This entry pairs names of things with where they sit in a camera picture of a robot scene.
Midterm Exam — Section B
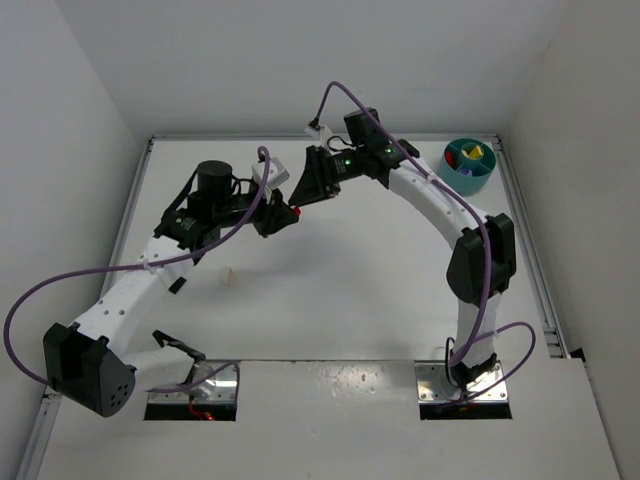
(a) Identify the red lego brick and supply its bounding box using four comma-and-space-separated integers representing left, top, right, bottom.
445, 152, 456, 169

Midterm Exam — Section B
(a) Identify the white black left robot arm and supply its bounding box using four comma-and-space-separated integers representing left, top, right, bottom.
43, 149, 298, 417

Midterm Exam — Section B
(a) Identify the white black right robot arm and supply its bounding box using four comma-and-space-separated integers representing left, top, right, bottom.
289, 108, 516, 390

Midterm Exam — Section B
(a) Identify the black lego brick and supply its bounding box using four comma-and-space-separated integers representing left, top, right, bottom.
169, 277, 186, 294

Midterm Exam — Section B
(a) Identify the teal divided round container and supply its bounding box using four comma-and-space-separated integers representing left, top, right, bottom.
437, 138, 497, 196

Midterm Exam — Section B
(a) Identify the yellow lego in container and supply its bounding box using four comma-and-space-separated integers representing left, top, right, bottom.
461, 142, 484, 161

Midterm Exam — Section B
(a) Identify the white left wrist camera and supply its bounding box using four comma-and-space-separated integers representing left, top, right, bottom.
251, 157, 290, 190

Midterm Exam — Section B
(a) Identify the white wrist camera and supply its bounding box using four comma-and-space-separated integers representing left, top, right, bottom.
305, 122, 333, 144
251, 157, 290, 190

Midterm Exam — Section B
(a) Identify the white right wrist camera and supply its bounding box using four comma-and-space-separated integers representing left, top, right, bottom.
305, 122, 333, 144

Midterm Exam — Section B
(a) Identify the left arm base cable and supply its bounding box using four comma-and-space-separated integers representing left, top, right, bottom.
151, 329, 207, 366

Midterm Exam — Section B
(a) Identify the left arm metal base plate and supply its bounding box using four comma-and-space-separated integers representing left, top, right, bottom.
147, 360, 240, 407

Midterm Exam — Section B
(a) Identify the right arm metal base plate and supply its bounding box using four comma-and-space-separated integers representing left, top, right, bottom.
414, 361, 509, 405

